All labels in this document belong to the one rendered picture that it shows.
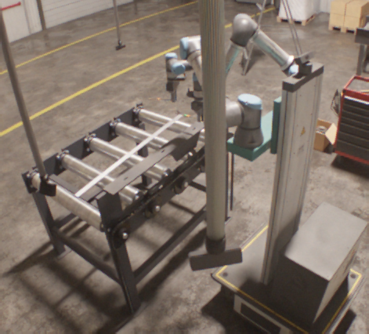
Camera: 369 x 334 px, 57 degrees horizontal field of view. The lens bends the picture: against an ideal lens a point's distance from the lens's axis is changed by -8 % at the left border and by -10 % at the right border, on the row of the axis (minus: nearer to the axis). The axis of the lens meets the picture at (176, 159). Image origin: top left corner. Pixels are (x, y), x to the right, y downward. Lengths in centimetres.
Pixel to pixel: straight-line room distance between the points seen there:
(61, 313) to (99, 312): 31
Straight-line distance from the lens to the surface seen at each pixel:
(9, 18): 1153
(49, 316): 306
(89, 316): 296
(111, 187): 208
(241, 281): 262
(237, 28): 202
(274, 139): 185
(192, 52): 184
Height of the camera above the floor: 243
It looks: 35 degrees down
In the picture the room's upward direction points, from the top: 5 degrees counter-clockwise
